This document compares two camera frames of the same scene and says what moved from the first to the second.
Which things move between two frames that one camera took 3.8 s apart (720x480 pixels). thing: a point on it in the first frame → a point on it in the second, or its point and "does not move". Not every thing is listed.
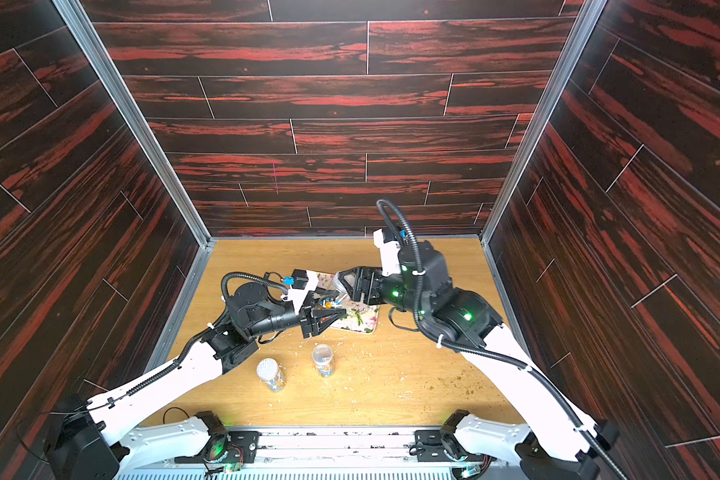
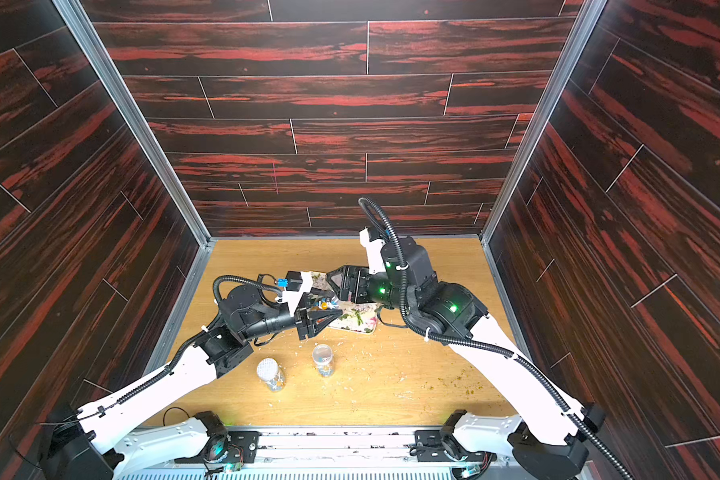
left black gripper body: (304, 322) does not move
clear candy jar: (328, 302) does not move
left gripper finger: (323, 318) does not move
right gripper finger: (354, 295) → (336, 290)
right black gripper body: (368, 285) does not move
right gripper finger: (347, 278) → (336, 275)
